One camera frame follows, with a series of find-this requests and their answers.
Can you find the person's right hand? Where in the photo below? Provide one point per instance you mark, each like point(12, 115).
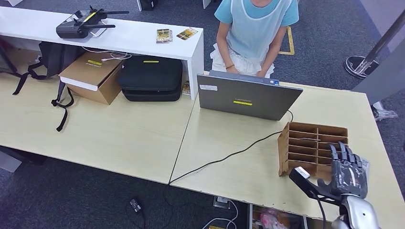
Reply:
point(232, 70)

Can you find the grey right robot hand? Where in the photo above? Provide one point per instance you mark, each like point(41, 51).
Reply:
point(348, 177)

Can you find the person's left hand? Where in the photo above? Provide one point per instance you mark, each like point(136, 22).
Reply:
point(261, 74)

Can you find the yellow patterned ID card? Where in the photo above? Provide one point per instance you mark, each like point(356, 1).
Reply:
point(187, 33)

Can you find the person's right forearm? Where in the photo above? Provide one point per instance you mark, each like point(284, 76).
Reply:
point(226, 55)

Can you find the person's left forearm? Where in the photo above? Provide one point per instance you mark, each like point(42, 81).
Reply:
point(272, 60)

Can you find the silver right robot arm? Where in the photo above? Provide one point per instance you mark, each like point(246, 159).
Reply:
point(360, 215)

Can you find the person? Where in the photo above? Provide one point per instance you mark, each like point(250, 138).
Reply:
point(253, 34)

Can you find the wooden card slot organizer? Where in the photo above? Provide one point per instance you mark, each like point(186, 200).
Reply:
point(300, 148)

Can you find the grey laptop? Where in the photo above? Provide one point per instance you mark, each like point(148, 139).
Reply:
point(246, 99)

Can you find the booklets under shelf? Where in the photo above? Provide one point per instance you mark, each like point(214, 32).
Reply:
point(186, 89)

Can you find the clear plastic bag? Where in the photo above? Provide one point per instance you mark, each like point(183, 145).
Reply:
point(383, 112)

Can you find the stack of patterned cards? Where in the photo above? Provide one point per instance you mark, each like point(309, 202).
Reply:
point(163, 35)

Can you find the black zip case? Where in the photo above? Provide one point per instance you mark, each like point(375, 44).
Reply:
point(150, 77)

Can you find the pink plastic bag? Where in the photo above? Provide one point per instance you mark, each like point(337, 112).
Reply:
point(272, 220)

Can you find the silver stanchion with round base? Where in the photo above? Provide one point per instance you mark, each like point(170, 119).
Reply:
point(357, 65)

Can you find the grey partition panel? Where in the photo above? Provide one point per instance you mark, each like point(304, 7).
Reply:
point(387, 80)

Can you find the white desk shelf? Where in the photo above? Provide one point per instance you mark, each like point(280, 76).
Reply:
point(133, 39)

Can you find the floor power strip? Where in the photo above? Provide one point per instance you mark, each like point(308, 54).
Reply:
point(221, 202)

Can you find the brown cardboard box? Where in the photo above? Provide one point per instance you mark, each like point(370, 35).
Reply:
point(93, 80)

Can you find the small black adapter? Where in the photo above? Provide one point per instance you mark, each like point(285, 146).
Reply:
point(135, 205)

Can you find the black remote controller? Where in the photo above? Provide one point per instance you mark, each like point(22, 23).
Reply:
point(69, 30)

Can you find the black backpack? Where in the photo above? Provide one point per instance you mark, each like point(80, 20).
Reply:
point(54, 61)

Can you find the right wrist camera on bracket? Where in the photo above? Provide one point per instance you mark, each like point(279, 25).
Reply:
point(302, 173)

